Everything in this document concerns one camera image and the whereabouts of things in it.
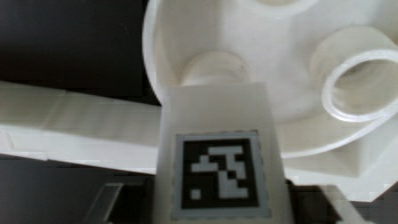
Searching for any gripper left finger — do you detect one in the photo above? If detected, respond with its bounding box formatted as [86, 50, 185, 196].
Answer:
[82, 181, 153, 224]

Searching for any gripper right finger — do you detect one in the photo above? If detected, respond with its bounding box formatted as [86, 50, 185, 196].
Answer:
[287, 181, 376, 224]

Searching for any white stool leg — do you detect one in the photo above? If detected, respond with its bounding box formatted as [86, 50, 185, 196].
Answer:
[153, 50, 296, 224]

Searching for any white round stool seat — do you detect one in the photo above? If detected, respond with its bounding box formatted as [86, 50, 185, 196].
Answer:
[143, 0, 398, 158]

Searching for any white L-shaped fence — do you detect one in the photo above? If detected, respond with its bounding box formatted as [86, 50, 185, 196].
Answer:
[0, 81, 398, 202]

